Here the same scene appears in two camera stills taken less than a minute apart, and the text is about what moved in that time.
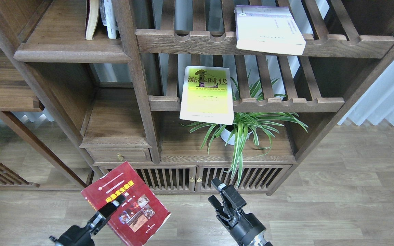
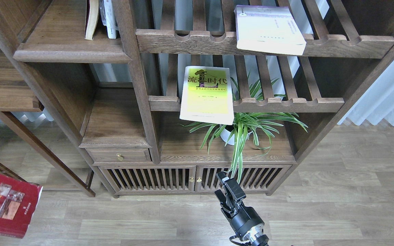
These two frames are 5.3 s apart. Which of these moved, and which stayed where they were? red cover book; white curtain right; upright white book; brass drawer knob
Moved: red cover book
Stayed: white curtain right; upright white book; brass drawer knob
